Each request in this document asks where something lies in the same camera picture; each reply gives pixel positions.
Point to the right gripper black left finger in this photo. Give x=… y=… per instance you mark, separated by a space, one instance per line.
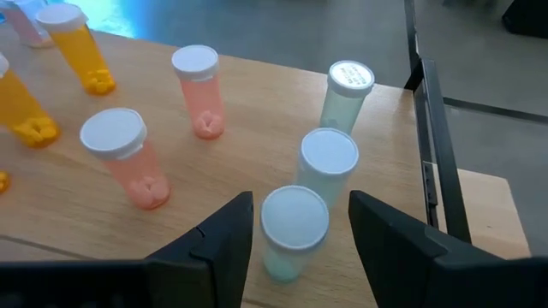
x=214 y=261

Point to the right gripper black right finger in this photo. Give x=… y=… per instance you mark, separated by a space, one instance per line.
x=402 y=261

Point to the green pill bottle white cap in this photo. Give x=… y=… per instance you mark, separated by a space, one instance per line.
x=329 y=152
x=350 y=79
x=294 y=218

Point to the pink pill bottle white cap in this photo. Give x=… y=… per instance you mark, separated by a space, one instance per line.
x=194 y=62
x=113 y=132

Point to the orange pill bottle white cap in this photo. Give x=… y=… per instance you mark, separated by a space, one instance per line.
x=21 y=107
x=81 y=55
x=3 y=181

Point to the clear pill jar white cap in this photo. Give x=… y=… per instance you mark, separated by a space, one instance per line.
x=25 y=25

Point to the black metal shelf leg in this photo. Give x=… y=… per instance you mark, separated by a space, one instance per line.
x=449 y=171

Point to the wooden shelf board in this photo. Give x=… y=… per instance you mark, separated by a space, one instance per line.
x=257 y=128

